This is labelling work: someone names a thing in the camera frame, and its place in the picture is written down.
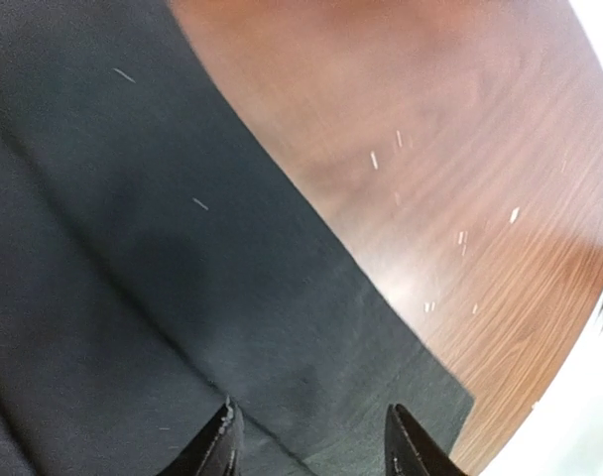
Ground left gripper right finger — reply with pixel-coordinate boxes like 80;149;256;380
384;404;466;476

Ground black long sleeve shirt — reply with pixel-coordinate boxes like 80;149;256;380
0;1;473;475

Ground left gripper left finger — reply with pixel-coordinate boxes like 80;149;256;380
158;399;242;476

